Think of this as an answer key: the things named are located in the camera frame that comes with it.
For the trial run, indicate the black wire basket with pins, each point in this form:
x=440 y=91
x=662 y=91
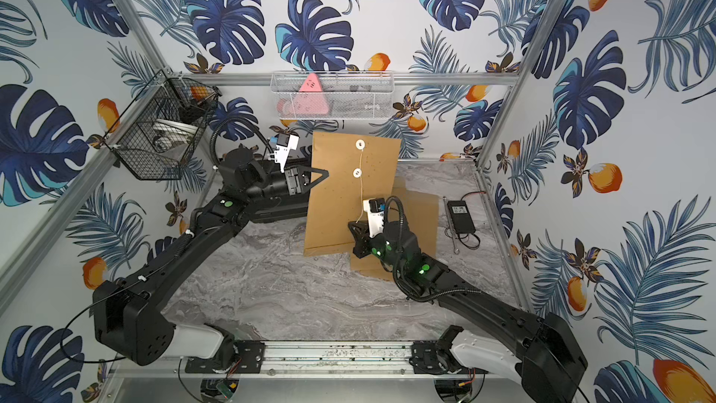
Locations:
x=168 y=119

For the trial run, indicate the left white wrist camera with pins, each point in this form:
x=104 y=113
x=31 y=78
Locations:
x=283 y=145

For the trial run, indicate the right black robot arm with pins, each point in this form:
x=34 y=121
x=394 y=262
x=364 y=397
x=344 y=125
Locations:
x=540 y=353

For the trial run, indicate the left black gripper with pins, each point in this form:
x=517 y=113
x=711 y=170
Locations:
x=302 y=179

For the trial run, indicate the pink triangular power strip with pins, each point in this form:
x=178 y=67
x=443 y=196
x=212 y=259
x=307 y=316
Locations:
x=310 y=100

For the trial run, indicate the brown kraft file bag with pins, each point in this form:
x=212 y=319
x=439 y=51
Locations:
x=360 y=168
x=422 y=212

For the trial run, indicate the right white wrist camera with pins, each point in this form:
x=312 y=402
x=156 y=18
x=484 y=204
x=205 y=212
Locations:
x=375 y=210

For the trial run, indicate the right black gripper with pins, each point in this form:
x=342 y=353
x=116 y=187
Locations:
x=360 y=231

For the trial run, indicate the black power adapter brick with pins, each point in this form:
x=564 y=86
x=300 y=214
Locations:
x=461 y=226

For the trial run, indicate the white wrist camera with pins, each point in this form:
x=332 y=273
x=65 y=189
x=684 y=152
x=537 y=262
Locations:
x=283 y=145
x=375 y=210

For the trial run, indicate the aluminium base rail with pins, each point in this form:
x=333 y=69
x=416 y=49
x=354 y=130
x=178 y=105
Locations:
x=353 y=359

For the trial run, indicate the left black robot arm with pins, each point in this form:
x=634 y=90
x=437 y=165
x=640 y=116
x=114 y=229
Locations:
x=127 y=312

